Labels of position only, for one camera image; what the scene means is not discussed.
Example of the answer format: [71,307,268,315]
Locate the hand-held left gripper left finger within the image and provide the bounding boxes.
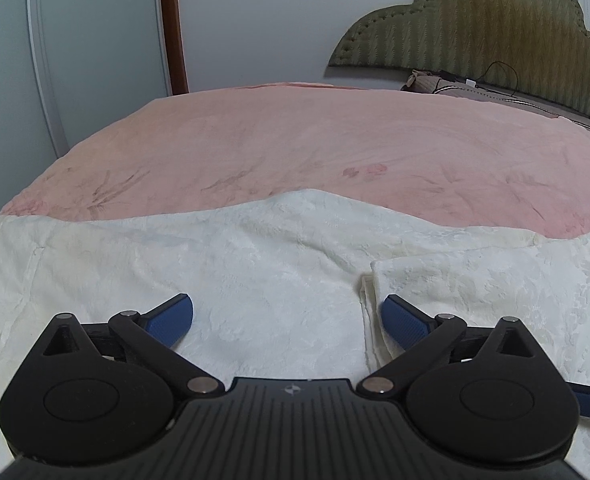
[39,293,227,401]

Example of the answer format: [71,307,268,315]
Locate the beige striped pillow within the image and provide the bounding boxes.
[402,68,590,142]

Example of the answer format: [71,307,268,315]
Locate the brown wooden door frame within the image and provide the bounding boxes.
[156,0,190,97]

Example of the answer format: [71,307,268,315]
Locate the green padded headboard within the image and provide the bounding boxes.
[327,0,590,127]

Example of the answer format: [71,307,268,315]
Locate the pink blanket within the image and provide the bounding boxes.
[0,80,590,241]

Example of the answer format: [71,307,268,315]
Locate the white pants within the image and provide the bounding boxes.
[0,187,590,480]

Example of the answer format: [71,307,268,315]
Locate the black cable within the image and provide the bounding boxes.
[439,61,530,106]

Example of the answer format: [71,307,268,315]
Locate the frosted sliding wardrobe door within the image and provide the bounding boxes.
[0,0,172,236]

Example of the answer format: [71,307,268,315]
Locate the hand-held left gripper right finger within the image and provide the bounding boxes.
[355,294,540,401]

